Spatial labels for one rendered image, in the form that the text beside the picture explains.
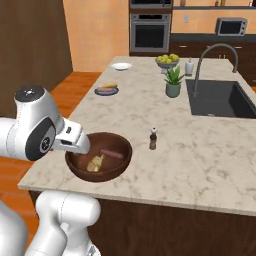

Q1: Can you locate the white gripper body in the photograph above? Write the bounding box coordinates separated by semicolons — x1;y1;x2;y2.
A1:
75;131;92;155

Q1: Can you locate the yellow tan bun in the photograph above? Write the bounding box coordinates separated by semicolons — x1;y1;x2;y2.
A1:
86;154;105;173
101;82;119;90

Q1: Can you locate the brown wooden bowl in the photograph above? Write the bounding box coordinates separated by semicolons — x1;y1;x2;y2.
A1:
64;132;134;183

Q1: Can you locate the blue grey plate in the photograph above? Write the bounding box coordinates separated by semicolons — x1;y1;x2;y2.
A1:
93;86;120;97

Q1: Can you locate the white plate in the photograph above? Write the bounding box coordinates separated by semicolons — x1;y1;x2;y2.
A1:
110;62;133;72

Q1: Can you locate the grey fruit bowl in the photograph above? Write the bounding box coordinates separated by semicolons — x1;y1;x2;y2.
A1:
155;59;180;75

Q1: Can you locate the brown pepper grinder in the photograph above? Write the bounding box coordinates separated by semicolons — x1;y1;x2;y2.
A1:
148;126;158;151

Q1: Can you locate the green potted plant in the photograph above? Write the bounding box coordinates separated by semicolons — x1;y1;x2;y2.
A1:
163;65;186;99

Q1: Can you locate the dark brown tall cabinet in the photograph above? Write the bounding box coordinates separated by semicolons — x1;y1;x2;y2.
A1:
0;0;74;118

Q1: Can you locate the dark brown island cabinet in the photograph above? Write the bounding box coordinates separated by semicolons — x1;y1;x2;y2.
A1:
27;190;256;256

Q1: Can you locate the white soap dispenser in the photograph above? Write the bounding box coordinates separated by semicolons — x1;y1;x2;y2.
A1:
184;56;195;77

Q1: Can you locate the grey curved tap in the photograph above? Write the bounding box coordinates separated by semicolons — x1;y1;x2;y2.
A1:
192;42;240;98

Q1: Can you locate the dark grey sink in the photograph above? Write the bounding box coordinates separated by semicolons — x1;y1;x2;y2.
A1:
185;78;256;120

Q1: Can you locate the steel microwave oven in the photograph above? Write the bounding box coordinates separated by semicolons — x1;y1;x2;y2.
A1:
129;0;174;11

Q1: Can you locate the dark brown cupboard run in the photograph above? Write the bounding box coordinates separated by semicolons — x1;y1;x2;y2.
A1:
169;32;256;86

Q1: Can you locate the grey toaster oven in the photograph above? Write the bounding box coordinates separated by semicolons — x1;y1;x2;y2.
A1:
215;16;249;37

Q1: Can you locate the steel wall oven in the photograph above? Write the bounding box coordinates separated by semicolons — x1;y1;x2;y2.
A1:
129;12;172;55

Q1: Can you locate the dark wall shelf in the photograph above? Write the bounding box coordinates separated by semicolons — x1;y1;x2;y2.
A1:
172;0;256;11

